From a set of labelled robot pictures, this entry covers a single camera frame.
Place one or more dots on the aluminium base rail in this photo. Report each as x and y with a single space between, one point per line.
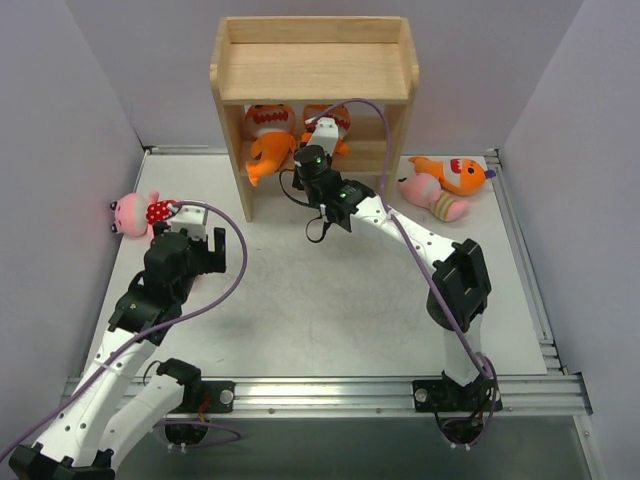
540 395

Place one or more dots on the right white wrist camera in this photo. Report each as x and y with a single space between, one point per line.
323 132

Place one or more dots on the wooden three-tier shelf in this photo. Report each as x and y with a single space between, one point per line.
300 60

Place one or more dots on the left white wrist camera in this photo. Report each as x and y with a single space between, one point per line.
191 220

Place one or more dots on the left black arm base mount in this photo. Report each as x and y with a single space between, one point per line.
199 396

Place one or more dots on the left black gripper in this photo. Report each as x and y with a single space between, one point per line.
211 251

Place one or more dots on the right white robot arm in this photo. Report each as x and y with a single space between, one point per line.
456 273

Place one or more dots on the pink plush red polka-dot shirt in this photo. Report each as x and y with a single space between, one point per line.
134 214

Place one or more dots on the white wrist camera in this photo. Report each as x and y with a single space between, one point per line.
323 132
191 220

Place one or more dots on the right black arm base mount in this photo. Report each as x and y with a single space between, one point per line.
443 395

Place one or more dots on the pink plush striped shirt right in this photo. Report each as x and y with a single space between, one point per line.
424 190

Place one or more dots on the orange shark plush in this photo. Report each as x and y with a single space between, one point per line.
340 115
460 176
271 126

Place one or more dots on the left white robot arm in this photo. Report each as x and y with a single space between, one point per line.
91 434

